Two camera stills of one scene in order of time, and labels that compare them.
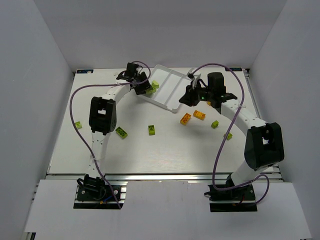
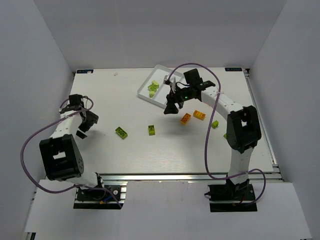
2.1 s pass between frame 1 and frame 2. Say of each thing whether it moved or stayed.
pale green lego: moved
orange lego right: stayed
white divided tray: stayed
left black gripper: moved
